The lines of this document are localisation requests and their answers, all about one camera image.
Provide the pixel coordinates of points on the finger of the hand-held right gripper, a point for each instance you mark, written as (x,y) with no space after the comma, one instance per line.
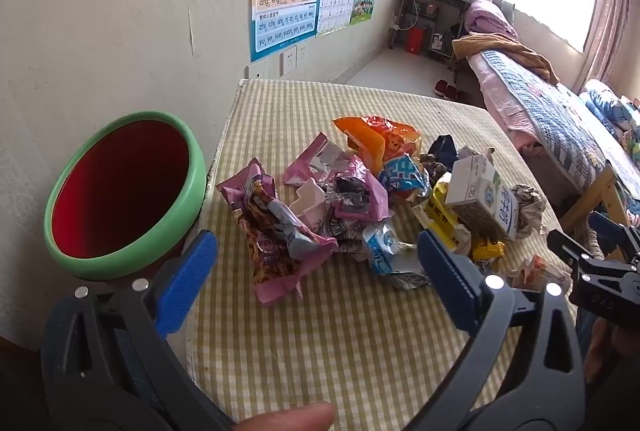
(567,245)
(610,225)

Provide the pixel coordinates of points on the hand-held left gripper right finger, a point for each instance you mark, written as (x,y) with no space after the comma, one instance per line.
(450,283)

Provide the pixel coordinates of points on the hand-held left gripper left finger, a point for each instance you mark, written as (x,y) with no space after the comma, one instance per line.
(185,283)

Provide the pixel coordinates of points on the gold yellow wrapper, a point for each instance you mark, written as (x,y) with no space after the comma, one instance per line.
(487,251)

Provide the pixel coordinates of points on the green waste bin red inside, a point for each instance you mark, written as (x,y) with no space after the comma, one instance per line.
(120,191)

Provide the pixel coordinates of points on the brown silver wrapper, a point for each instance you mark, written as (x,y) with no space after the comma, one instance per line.
(432,168)

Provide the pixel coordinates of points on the dark blue cookie wrapper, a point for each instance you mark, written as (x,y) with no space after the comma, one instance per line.
(445,150)

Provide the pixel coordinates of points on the person's right hand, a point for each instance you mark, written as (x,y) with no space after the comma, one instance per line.
(625,353)

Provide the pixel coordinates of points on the person's left hand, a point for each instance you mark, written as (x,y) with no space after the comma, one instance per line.
(285,417)

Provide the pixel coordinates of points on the wooden chair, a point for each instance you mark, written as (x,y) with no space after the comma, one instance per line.
(600,191)

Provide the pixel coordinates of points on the pink candy wrapper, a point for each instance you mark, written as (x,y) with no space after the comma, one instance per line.
(537,271)

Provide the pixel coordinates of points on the yellow white wrapper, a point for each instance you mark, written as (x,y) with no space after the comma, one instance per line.
(440,216)

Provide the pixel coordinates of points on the light blue wrapper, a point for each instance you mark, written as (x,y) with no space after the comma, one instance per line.
(387,251)

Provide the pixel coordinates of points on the white milk carton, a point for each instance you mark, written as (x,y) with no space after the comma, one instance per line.
(480,196)

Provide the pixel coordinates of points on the purple snack wrapper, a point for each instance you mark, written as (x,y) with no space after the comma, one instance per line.
(265,236)

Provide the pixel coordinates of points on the yellow checked tablecloth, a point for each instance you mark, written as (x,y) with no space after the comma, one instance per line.
(350,336)

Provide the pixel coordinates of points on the grey printed wrapper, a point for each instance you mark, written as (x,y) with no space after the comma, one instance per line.
(347,236)

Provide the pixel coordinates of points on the blue white snack wrapper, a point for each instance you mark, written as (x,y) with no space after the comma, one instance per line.
(400,176)

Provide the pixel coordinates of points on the blue printed pillow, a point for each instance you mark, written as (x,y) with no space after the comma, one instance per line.
(610,106)

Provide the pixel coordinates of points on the pink silver wrapper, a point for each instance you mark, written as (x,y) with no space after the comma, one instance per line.
(367,191)

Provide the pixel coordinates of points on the blue checked quilt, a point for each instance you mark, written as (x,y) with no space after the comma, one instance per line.
(550,111)

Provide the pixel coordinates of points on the white plastic tray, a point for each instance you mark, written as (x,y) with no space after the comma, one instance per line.
(310,203)

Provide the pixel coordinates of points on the pink bedsheet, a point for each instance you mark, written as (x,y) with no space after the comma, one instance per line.
(495,96)

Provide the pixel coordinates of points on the pink torn wrapper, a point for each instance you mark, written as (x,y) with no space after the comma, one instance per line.
(305,161)

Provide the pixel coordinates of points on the orange snack bag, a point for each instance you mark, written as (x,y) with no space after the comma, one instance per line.
(370,131)

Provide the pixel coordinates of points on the red slipper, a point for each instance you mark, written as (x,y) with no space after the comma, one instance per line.
(451,92)
(440,88)

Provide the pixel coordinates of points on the brown towel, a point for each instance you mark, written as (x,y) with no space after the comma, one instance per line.
(505,50)

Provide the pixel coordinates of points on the white bag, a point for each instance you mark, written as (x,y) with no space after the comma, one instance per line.
(437,43)

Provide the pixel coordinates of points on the pink folded blanket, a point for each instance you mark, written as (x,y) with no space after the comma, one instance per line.
(487,17)

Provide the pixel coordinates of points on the red box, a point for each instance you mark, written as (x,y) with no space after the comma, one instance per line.
(415,40)

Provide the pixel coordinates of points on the white wall plate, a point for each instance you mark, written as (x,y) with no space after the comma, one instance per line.
(256,71)

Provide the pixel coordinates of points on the white wall socket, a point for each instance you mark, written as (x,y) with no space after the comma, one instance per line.
(301,55)
(287,62)

